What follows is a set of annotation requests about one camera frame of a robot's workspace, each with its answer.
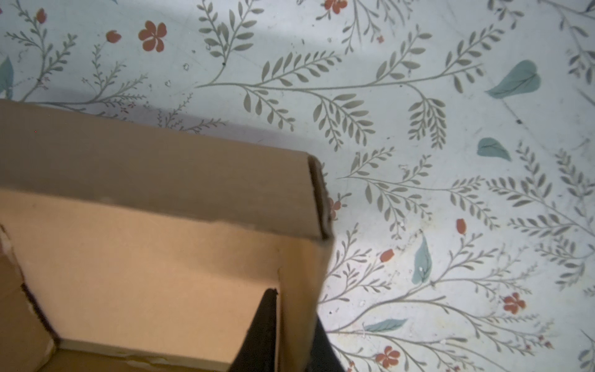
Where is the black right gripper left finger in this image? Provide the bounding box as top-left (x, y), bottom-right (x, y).
top-left (228, 288), bottom-right (278, 372)

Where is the brown cardboard paper box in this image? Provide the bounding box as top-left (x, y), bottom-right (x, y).
top-left (1, 101), bottom-right (334, 371)

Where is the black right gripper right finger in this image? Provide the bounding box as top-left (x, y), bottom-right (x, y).
top-left (306, 318), bottom-right (345, 372)

